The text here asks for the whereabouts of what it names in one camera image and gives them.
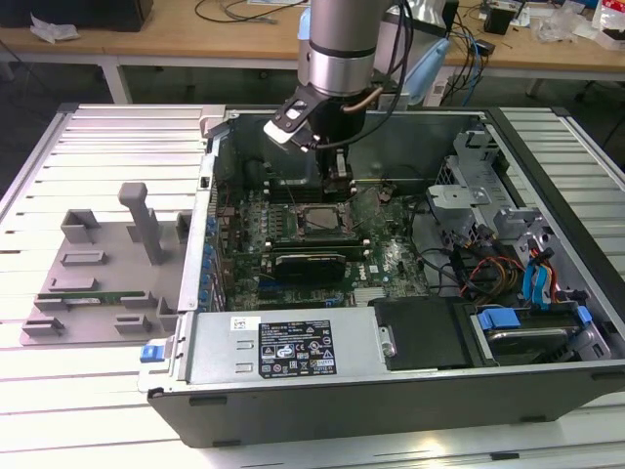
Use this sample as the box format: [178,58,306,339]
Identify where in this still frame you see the green motherboard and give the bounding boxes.
[214,180,440,312]

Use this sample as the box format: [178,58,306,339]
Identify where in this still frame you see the silver drive cage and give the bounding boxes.
[424,129,556,255]

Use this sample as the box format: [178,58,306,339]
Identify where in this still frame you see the small black box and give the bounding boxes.
[482,4,515,36]

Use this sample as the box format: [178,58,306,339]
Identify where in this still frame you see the yellow red wire bundle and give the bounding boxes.
[463,257,521,294]

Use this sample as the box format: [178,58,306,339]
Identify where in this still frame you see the crumpled clear plastic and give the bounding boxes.
[28,12,80,45]

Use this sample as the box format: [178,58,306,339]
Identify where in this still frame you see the green RAM stick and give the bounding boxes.
[38,291,146,307]

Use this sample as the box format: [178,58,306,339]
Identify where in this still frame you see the silver CPU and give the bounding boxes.
[303,205,344,235]

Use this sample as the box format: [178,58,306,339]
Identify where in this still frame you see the metal socket cover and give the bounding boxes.
[343,190,386,231]

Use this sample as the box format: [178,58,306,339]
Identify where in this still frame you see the hard disk blue carrier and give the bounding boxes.
[476,306,595,365]

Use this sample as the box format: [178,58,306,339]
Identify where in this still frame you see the grey cable hose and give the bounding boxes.
[340,86,381,114]

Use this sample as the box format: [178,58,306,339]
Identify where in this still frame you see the black plastic shroud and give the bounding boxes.
[368,297,473,370]

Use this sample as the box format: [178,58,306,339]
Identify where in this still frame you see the red white package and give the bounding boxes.
[593,0,625,51]

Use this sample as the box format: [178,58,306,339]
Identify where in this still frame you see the grey power supply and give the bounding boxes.
[187,312,387,385]

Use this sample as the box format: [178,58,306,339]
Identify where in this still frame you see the CPU socket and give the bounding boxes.
[292,202,355,240]

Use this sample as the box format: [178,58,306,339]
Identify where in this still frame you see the clear plastic bags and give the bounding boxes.
[529,7,600,43]

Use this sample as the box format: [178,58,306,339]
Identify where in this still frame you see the black PC case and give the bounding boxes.
[139,105,625,448]

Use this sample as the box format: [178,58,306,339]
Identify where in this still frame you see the black graphics card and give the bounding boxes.
[271,251,349,287]

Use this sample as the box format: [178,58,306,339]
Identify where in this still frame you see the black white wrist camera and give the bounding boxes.
[263,95,321,150]

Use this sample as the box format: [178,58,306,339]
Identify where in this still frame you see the wooden desk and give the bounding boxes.
[0,0,625,107]

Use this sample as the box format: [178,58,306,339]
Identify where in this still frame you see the grey parts rack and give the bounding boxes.
[19,182,196,348]

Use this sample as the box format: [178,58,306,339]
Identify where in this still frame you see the large black box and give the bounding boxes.
[0,0,155,33]

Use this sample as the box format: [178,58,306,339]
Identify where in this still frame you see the blue flat wire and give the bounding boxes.
[521,248,556,314]

